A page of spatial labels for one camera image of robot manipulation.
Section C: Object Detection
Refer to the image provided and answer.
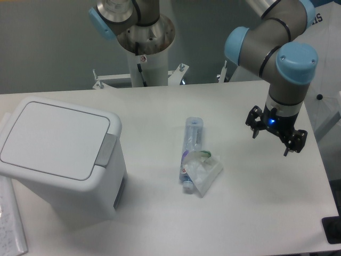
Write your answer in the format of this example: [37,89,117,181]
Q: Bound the white plastic trash can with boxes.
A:
[1,97,127,220]

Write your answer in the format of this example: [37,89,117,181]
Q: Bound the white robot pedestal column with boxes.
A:
[117,13,176,87]

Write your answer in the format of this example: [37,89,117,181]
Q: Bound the black device at edge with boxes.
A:
[322,216,340,244]

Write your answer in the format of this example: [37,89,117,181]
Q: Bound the white mounting bracket frame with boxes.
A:
[93,63,189,89]

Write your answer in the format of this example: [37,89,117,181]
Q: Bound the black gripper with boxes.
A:
[245,104,307,157]

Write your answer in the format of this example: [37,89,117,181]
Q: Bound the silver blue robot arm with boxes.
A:
[224,1,319,154]

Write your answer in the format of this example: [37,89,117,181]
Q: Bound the white trash can lid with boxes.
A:
[1,101,110,181]

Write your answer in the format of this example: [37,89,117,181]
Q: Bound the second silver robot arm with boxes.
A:
[88,1,160,40]

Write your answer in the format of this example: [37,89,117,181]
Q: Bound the clear plastic water bottle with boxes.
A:
[179,117,204,194]

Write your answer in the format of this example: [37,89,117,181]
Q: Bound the white paper sheet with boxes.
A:
[1,176,28,255]

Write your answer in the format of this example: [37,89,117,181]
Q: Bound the white tissue packet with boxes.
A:
[183,150,223,198]

